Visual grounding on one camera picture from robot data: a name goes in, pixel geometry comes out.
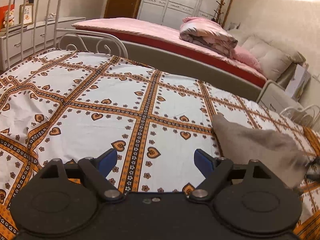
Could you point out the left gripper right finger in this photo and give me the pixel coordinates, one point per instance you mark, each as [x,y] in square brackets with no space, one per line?
[247,199]

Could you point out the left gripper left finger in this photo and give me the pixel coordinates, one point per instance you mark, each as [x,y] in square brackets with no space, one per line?
[63,199]

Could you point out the grey-brown fleece pants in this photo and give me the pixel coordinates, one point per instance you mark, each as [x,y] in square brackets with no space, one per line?
[277,151]

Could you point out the white orange patterned bedsheet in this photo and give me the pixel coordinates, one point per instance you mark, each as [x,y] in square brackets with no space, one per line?
[72,104]

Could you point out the white metal headboard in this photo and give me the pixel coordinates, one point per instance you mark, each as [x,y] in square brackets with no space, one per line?
[303,116]

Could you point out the white cardboard box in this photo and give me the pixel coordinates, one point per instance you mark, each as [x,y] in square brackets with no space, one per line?
[298,82]

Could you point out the cream tufted cushion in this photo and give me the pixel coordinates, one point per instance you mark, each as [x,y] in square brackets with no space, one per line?
[273,56]

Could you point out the pink pillow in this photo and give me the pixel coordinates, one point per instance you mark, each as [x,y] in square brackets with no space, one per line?
[242,55]

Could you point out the white low drawer cabinet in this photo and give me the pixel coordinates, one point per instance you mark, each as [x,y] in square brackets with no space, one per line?
[22,43]

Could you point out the pink folded quilt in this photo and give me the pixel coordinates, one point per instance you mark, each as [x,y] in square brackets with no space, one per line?
[208,34]

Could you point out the wooden coat rack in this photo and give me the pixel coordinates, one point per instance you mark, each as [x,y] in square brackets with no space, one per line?
[218,13]

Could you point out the small framed picture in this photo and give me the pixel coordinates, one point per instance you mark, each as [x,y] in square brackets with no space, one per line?
[26,14]

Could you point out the red picture board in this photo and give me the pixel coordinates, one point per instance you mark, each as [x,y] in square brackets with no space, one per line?
[7,16]

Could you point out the white wardrobe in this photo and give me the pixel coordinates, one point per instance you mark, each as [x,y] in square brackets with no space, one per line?
[171,13]

